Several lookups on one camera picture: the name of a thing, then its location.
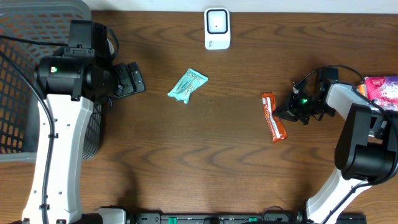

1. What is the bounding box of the orange brown snack bag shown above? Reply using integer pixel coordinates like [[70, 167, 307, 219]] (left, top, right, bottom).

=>
[[261, 92, 287, 142]]

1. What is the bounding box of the orange tissue pack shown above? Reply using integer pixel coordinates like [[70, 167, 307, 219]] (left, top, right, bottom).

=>
[[358, 83, 368, 97]]

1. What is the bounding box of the red purple pad package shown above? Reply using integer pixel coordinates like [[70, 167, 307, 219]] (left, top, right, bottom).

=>
[[364, 75, 397, 111]]

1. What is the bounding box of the teal snack wrapper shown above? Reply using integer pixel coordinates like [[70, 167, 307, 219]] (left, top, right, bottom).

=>
[[167, 68, 208, 104]]

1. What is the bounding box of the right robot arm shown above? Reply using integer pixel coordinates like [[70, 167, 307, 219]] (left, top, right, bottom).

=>
[[272, 65, 397, 223]]

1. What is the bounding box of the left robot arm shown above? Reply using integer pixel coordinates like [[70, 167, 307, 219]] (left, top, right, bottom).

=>
[[21, 20, 146, 223]]

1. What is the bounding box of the grey plastic mesh basket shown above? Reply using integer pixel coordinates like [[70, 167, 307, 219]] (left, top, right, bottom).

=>
[[1, 0, 91, 162]]

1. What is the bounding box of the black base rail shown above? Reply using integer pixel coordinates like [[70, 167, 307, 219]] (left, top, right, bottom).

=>
[[126, 212, 311, 224]]

